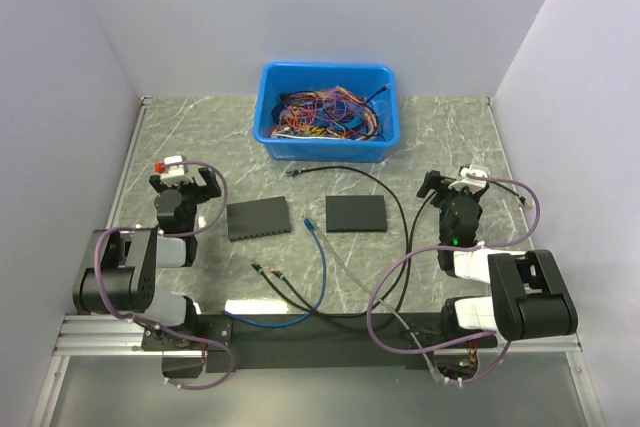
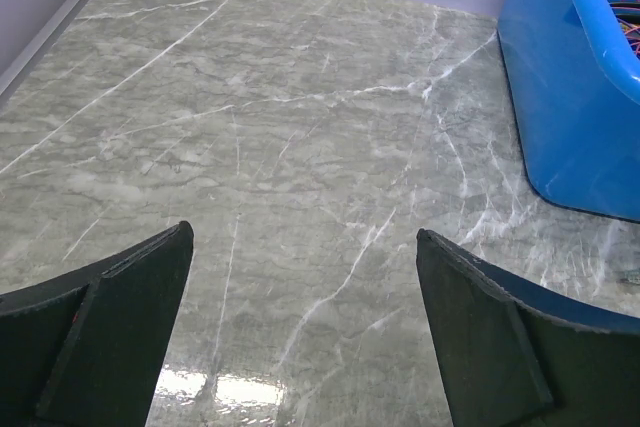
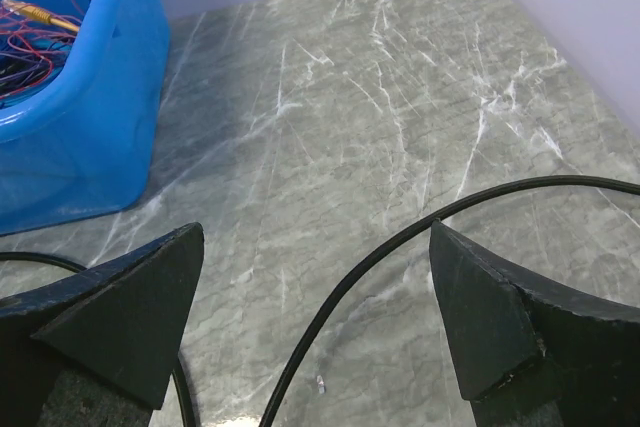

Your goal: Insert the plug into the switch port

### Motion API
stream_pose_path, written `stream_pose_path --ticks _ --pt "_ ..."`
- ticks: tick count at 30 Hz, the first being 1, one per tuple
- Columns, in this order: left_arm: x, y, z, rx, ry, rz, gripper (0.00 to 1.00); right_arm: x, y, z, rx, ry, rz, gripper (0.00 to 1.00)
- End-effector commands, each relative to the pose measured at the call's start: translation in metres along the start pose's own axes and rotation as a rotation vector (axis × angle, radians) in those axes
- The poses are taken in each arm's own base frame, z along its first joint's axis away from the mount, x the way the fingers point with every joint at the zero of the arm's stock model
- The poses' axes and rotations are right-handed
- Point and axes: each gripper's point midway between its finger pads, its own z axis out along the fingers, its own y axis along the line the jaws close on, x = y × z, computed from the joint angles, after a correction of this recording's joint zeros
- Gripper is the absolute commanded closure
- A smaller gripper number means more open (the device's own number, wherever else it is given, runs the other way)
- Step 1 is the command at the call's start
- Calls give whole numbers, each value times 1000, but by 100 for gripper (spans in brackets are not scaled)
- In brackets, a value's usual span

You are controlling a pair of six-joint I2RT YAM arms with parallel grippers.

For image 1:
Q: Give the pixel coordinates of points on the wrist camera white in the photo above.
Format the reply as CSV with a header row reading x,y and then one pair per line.
x,y
470,173
172,170

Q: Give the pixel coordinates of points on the black base beam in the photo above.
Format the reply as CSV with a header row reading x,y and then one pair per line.
x,y
312,343

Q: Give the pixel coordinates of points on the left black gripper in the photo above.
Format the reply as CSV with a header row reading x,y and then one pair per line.
x,y
213,189

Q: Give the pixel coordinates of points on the blue plastic bin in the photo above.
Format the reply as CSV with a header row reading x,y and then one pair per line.
x,y
327,112

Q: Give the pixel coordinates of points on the aluminium rail frame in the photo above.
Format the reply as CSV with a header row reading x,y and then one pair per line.
x,y
101,377

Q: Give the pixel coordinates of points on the black network switch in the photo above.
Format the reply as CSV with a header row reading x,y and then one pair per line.
x,y
258,218
355,214

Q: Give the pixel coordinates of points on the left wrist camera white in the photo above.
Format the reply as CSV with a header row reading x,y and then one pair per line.
x,y
172,170

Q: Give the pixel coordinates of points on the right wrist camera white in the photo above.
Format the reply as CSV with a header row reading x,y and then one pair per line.
x,y
470,173

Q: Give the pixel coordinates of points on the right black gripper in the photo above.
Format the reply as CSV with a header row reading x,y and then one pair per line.
x,y
433,181

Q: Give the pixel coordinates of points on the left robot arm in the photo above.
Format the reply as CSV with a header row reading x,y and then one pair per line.
x,y
118,273

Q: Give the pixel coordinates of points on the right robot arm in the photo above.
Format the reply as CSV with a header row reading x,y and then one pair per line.
x,y
528,296

